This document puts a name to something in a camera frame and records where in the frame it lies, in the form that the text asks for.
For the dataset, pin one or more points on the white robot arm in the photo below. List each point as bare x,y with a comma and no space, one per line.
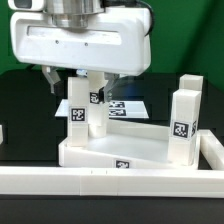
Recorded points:
76,13

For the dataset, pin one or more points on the white desk tabletop tray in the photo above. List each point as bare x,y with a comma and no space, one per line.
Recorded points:
126,145

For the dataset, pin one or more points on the white front fence rail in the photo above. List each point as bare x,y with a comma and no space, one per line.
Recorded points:
110,182

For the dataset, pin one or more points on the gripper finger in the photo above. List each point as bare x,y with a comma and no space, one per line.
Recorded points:
105,92
51,74

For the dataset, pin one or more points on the white right fence rail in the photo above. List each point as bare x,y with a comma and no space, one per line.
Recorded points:
212,150

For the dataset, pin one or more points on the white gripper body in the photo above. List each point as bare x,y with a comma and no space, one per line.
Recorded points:
115,41

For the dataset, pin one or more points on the white block at left edge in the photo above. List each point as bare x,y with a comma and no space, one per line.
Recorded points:
1,134

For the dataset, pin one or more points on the white fence rail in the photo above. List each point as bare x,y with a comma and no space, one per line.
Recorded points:
110,182
212,150

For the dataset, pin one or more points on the white sheet with fiducial tags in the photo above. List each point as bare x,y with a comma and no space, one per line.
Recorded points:
117,109

